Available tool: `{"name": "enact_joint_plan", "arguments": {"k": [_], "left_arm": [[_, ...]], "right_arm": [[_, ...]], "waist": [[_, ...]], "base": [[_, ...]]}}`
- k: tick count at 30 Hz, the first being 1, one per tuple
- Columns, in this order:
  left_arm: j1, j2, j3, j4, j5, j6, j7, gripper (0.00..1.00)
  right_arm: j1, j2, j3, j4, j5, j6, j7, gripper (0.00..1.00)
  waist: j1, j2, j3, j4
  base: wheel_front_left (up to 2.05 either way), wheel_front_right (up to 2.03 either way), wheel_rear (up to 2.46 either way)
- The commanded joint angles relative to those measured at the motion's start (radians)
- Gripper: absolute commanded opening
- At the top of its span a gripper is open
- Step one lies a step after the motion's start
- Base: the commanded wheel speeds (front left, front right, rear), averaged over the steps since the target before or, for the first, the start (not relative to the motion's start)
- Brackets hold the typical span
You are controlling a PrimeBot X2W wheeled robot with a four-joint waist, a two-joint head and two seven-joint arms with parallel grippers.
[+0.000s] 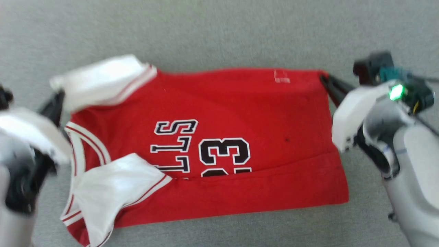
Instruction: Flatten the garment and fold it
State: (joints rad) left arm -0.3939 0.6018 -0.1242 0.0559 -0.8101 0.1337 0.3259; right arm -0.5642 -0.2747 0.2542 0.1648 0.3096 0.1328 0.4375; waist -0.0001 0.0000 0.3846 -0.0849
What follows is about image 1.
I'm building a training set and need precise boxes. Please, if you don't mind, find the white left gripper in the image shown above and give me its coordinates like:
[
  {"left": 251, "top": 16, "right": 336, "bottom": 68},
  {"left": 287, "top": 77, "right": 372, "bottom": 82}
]
[{"left": 0, "top": 89, "right": 73, "bottom": 166}]

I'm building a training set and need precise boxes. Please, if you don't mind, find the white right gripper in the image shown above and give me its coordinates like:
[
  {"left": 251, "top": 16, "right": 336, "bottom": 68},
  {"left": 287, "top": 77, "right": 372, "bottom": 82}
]
[{"left": 319, "top": 73, "right": 406, "bottom": 153}]

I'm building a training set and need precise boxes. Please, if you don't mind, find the red and white basketball jersey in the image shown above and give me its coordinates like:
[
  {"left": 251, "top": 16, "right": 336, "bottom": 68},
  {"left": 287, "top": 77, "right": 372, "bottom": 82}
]
[{"left": 50, "top": 54, "right": 349, "bottom": 247}]

